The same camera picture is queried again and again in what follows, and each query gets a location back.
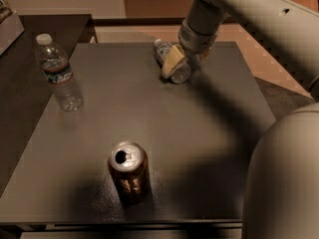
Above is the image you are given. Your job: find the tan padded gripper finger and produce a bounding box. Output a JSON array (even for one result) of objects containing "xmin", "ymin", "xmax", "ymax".
[
  {"xmin": 161, "ymin": 44, "xmax": 187, "ymax": 79},
  {"xmin": 196, "ymin": 47, "xmax": 212, "ymax": 66}
]

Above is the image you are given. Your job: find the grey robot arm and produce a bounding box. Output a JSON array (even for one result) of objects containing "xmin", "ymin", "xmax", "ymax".
[{"xmin": 178, "ymin": 0, "xmax": 319, "ymax": 239}]

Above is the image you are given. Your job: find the grey box at corner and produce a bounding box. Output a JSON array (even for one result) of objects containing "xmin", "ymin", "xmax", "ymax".
[{"xmin": 0, "ymin": 0, "xmax": 24, "ymax": 56}]

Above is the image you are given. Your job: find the orange soda can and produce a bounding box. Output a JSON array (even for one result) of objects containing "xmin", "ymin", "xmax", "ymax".
[{"xmin": 108, "ymin": 141, "xmax": 150, "ymax": 205}]

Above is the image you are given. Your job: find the blue label plastic bottle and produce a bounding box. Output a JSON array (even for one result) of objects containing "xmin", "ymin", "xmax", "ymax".
[{"xmin": 154, "ymin": 39, "xmax": 191, "ymax": 85}]

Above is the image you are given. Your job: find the clear upright water bottle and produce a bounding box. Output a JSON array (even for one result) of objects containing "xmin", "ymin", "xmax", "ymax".
[{"xmin": 36, "ymin": 33, "xmax": 84, "ymax": 112}]

